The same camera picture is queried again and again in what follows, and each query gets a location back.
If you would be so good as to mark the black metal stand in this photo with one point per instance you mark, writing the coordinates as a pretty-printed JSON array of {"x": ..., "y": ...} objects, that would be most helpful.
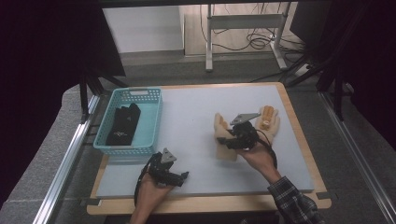
[{"x": 337, "y": 93}]

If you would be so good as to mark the white panel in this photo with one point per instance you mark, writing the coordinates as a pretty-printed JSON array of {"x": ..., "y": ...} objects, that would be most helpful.
[{"x": 143, "y": 28}]

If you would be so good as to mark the black glove with white logo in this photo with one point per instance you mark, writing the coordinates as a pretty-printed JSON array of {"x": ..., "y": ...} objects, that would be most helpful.
[{"x": 126, "y": 127}]

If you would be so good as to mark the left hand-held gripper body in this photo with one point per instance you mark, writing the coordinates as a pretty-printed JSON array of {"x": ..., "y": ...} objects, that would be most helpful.
[{"x": 163, "y": 172}]

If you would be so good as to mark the aluminium rail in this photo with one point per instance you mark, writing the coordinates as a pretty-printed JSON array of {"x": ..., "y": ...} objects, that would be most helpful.
[
  {"x": 358, "y": 155},
  {"x": 68, "y": 155}
]

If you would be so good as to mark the white metal desk frame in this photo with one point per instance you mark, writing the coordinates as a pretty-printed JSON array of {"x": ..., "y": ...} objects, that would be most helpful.
[{"x": 246, "y": 21}]

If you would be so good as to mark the person's left hand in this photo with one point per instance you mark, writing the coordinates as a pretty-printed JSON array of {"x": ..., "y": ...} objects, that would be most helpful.
[{"x": 148, "y": 199}]

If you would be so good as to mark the black tripod stand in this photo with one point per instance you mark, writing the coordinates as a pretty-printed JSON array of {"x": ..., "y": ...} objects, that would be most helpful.
[{"x": 84, "y": 93}]

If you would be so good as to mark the grey foam board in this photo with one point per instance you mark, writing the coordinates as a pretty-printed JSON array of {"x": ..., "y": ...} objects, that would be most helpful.
[{"x": 193, "y": 130}]

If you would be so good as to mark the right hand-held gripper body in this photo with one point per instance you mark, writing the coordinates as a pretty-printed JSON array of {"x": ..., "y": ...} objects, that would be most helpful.
[{"x": 246, "y": 137}]

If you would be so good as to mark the white power strip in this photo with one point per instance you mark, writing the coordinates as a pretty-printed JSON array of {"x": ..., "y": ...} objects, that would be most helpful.
[{"x": 301, "y": 70}]

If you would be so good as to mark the person's right hand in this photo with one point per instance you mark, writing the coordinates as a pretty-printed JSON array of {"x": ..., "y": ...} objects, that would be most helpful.
[{"x": 263, "y": 161}]

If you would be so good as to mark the beige glove with orange fingers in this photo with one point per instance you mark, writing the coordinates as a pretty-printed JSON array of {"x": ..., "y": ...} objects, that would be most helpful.
[
  {"x": 222, "y": 127},
  {"x": 270, "y": 123}
]

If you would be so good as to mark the teal plastic basket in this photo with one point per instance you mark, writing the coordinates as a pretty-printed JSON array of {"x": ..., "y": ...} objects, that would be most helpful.
[{"x": 149, "y": 124}]

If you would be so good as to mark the dark curtain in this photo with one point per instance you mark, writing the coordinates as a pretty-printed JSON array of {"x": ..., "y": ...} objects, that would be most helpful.
[
  {"x": 373, "y": 62},
  {"x": 37, "y": 77}
]

